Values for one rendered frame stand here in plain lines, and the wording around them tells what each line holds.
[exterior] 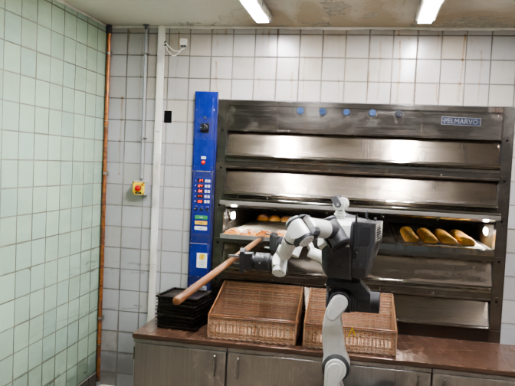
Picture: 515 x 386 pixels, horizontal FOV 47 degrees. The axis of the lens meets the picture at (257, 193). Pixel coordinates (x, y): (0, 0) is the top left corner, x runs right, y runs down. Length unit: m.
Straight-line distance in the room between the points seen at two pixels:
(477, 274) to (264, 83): 1.88
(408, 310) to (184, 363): 1.50
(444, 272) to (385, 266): 0.38
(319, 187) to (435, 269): 0.93
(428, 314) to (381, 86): 1.53
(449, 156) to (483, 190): 0.31
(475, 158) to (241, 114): 1.57
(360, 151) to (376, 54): 0.64
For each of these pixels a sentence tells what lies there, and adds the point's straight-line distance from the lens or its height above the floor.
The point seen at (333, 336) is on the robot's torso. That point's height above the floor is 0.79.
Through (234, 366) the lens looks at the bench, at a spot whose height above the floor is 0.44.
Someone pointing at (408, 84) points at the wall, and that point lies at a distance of 4.07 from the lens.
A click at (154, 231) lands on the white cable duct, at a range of 4.29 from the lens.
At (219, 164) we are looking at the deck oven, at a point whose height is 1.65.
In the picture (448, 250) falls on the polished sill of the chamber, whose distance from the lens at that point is 4.10.
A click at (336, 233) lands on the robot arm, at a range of 2.91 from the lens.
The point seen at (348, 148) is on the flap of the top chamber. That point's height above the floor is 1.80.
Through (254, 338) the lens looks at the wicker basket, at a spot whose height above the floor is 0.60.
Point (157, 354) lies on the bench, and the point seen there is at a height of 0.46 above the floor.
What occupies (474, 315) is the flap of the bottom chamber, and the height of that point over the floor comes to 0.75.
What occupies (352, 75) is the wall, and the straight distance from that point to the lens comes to 4.07.
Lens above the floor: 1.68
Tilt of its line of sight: 3 degrees down
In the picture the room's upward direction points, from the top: 3 degrees clockwise
